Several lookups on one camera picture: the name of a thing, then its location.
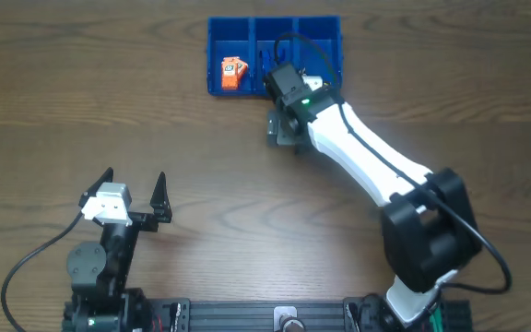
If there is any blue tray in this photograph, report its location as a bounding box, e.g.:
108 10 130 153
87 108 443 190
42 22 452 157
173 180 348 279
206 15 344 97

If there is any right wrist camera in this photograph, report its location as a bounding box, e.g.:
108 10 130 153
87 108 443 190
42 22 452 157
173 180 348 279
301 75 325 92

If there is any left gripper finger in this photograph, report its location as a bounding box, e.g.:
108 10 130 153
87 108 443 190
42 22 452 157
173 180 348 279
78 167 115 208
148 171 173 223

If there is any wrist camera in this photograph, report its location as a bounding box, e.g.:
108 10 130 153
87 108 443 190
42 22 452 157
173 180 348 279
80 182 134 227
301 75 325 92

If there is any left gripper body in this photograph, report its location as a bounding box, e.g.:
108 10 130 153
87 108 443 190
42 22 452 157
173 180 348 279
126 211 160 233

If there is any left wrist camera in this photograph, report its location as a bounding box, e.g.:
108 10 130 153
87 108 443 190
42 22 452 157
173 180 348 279
80 182 134 227

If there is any mounting rail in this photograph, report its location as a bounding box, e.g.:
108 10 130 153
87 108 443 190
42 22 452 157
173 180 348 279
62 298 473 332

